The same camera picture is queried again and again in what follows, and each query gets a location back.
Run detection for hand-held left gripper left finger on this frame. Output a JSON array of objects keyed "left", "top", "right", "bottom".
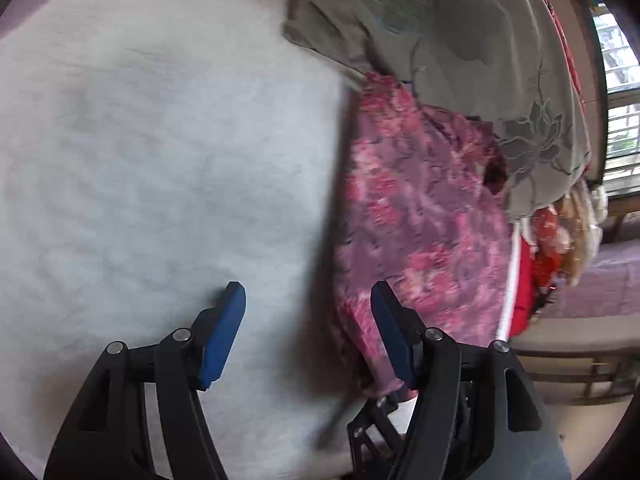
[{"left": 44, "top": 281, "right": 247, "bottom": 480}]

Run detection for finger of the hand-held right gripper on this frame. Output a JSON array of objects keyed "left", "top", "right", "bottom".
[{"left": 346, "top": 395, "right": 407, "bottom": 480}]

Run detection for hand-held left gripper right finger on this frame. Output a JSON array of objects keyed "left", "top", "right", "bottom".
[{"left": 370, "top": 281, "right": 573, "bottom": 480}]

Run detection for purple floral shirt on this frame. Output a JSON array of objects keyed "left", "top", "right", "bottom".
[{"left": 331, "top": 71, "right": 514, "bottom": 402}]

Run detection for plain red cloth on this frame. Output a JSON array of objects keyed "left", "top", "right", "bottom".
[{"left": 497, "top": 236, "right": 538, "bottom": 340}]

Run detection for white quilted mattress cover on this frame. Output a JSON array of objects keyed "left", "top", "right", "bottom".
[{"left": 0, "top": 0, "right": 416, "bottom": 480}]

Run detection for wooden bench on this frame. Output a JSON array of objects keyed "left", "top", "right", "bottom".
[{"left": 509, "top": 327, "right": 640, "bottom": 407}]

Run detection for plush toy in plastic bag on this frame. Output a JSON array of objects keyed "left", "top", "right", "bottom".
[{"left": 530, "top": 180, "right": 610, "bottom": 288}]

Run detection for grey floral pillow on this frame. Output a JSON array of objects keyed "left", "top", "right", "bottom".
[{"left": 281, "top": 0, "right": 592, "bottom": 222}]

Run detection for window with railing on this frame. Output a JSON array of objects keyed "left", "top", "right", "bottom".
[{"left": 591, "top": 0, "right": 640, "bottom": 196}]

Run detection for red patterned bed sheet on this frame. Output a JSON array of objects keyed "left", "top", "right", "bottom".
[{"left": 260, "top": 0, "right": 588, "bottom": 111}]

